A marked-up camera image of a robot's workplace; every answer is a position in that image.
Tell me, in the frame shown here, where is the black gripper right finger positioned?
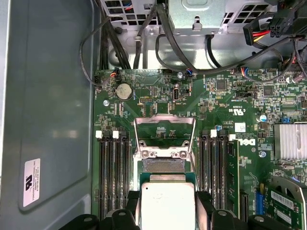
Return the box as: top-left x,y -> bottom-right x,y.
195,191 -> 293,230

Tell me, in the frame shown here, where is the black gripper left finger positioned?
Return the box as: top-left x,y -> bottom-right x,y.
56,190 -> 142,230

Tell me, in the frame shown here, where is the silver CPU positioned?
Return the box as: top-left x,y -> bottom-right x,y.
140,171 -> 196,230

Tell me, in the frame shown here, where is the metal socket cover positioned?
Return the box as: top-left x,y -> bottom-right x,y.
133,114 -> 197,154

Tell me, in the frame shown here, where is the black RAM slot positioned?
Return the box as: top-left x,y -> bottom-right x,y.
209,129 -> 218,209
104,130 -> 116,216
119,130 -> 132,209
112,130 -> 124,211
200,130 -> 210,192
95,130 -> 108,220
217,130 -> 227,210

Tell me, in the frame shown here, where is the black expansion slot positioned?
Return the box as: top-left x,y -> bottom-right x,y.
240,191 -> 249,223

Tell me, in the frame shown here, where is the CPU socket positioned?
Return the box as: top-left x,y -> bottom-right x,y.
132,143 -> 200,192

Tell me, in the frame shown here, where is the green RAM stick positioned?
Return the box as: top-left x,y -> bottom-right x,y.
226,133 -> 241,218

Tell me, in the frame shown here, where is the graphics card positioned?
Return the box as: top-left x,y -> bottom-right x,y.
266,176 -> 307,230

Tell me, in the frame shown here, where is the green motherboard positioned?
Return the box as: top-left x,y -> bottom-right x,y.
92,68 -> 307,230

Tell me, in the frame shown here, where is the white label sticker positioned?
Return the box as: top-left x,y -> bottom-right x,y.
23,158 -> 41,208

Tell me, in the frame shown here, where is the silver heatsink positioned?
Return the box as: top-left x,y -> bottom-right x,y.
273,123 -> 307,161

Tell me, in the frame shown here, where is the coin cell battery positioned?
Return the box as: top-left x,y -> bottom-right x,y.
116,82 -> 133,101

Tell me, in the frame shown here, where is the black PC case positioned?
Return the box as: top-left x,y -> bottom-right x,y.
0,0 -> 307,230

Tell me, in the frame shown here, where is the black power connector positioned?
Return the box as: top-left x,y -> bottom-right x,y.
270,13 -> 295,39

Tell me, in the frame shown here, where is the thick black cable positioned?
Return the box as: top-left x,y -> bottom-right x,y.
155,2 -> 201,74
95,0 -> 132,70
132,3 -> 160,69
204,34 -> 223,69

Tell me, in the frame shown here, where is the long black cable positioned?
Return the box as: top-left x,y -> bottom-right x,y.
195,35 -> 298,75

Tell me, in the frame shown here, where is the thin black wire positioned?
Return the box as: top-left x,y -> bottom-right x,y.
79,14 -> 119,87

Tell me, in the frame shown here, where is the connector with red yellow wires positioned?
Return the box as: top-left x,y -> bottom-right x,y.
243,18 -> 274,46

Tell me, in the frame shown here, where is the silver metal bracket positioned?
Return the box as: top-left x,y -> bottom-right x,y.
167,0 -> 226,36

